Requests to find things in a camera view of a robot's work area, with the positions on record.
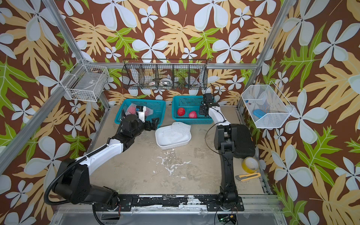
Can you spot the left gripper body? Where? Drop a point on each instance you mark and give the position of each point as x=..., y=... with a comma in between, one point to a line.
x=147, y=127

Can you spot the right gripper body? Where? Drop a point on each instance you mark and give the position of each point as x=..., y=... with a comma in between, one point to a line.
x=201, y=110

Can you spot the red apple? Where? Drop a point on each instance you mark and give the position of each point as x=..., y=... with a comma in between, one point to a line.
x=181, y=112
x=193, y=115

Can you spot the white foam net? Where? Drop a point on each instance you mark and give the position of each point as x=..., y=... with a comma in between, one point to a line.
x=182, y=127
x=173, y=135

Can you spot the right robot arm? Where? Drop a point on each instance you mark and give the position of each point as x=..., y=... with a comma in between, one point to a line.
x=225, y=146

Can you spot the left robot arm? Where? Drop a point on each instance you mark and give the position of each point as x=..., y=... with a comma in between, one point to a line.
x=72, y=182

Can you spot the left teal plastic basket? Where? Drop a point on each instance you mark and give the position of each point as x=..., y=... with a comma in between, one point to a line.
x=157, y=106

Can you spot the teal plastic basket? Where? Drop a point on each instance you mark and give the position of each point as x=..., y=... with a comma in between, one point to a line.
x=157, y=106
x=190, y=104

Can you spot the white plastic tub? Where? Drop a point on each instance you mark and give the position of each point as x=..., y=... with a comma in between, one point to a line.
x=164, y=143

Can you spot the right teal plastic basket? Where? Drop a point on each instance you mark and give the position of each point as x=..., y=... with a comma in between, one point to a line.
x=190, y=104

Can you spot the blue object in basket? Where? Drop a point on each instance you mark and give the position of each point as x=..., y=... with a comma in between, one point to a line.
x=259, y=113

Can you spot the black case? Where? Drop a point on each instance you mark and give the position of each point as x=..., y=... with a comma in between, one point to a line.
x=244, y=145

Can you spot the yellow utility knife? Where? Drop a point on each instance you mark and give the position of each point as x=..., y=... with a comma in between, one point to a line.
x=247, y=177

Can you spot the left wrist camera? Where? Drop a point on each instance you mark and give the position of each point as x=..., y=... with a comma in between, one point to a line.
x=140, y=111

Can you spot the silver object in wire basket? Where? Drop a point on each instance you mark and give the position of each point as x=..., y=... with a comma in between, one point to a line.
x=166, y=82

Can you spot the black wire wall basket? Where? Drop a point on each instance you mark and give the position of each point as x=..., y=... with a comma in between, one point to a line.
x=185, y=74

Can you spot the white wire basket right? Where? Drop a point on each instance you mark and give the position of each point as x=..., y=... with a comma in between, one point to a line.
x=271, y=100

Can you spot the white wire basket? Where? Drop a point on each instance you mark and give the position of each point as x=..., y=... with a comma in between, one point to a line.
x=271, y=100
x=85, y=81

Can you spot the white wire basket left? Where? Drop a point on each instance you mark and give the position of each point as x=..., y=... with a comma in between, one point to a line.
x=85, y=81

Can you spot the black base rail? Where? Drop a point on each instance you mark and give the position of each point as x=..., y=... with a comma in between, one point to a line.
x=208, y=203

